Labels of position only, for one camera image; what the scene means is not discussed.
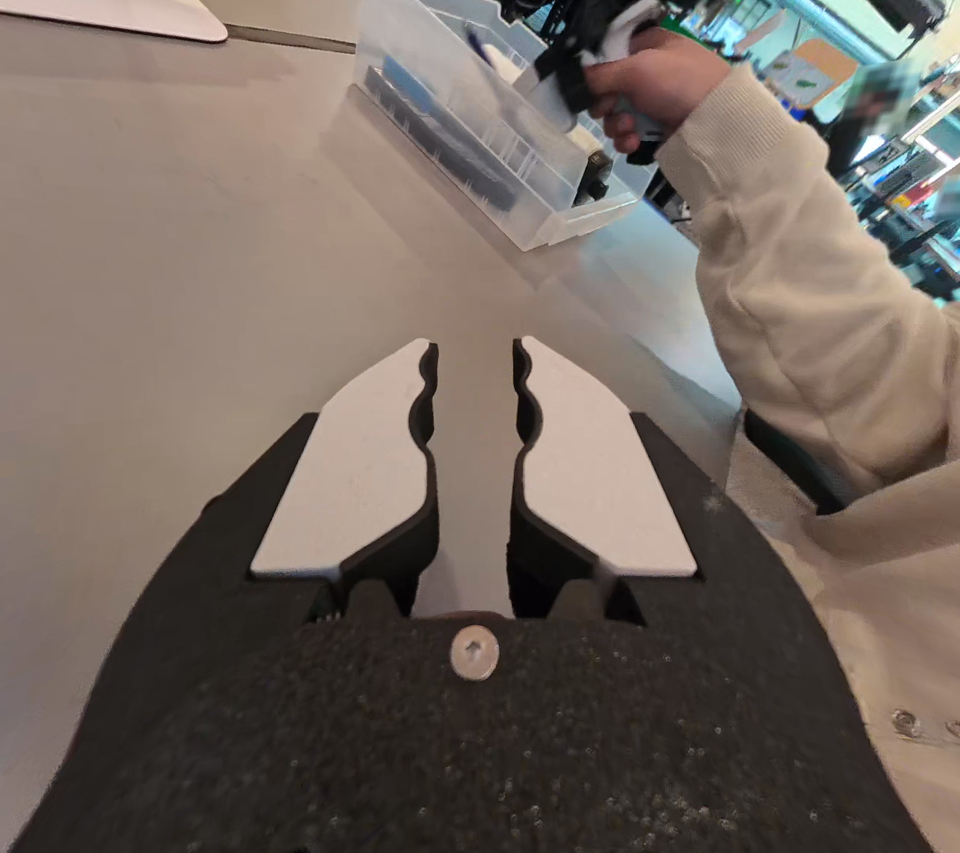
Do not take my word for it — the clear plastic bin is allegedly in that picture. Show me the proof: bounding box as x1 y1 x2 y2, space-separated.
351 0 663 253

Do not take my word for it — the person's black chair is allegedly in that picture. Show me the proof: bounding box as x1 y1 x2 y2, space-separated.
742 409 852 517

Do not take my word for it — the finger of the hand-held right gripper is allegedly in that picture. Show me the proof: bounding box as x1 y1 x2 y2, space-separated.
513 69 580 130

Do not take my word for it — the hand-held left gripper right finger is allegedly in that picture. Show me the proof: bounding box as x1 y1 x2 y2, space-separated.
506 335 700 618

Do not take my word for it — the grey desk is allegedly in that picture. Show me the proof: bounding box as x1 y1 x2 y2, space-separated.
0 0 744 853

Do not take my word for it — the white cylindrical roll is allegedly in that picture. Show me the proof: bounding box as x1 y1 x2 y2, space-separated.
480 41 615 203

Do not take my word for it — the small black wall speaker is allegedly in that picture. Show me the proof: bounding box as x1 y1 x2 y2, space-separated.
866 0 948 38

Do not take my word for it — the black long rectangular bar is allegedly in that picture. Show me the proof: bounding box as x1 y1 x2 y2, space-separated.
363 65 520 213

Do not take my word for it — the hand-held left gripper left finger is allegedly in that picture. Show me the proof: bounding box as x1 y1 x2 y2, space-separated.
249 337 440 618

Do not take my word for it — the person's right hand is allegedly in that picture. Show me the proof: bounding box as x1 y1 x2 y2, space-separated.
585 28 732 155

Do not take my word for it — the person's right forearm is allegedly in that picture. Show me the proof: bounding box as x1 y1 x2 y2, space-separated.
656 64 960 494

